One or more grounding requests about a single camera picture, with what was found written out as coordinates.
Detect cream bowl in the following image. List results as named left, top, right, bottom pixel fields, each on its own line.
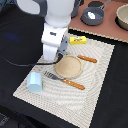
left=116, top=4, right=128, bottom=30

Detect grey saucepan with handle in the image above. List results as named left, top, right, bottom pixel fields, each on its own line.
left=81, top=0, right=111, bottom=26

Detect round wooden plate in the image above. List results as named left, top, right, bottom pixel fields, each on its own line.
left=55, top=55, right=83, bottom=79

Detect yellow butter box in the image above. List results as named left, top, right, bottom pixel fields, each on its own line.
left=69, top=36, right=86, bottom=44

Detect fork with wooden handle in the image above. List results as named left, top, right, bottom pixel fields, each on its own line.
left=44, top=71, right=85, bottom=90

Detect light blue cup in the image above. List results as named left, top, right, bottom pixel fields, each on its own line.
left=27, top=72, right=43, bottom=92

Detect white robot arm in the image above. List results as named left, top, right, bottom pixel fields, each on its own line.
left=15, top=0, right=75, bottom=61

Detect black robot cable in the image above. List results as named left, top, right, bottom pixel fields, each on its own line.
left=0, top=53, right=64, bottom=67

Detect brown stove board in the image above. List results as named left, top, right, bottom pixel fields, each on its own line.
left=70, top=0, right=128, bottom=43

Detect white salt shaker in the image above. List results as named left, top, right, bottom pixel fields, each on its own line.
left=87, top=12, right=96, bottom=19

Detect tall grey pot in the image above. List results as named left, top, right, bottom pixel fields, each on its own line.
left=71, top=0, right=84, bottom=18

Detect knife with wooden handle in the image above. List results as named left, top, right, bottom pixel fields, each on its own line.
left=77, top=55, right=97, bottom=63

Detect beige woven placemat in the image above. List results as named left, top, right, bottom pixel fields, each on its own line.
left=13, top=39, right=114, bottom=128

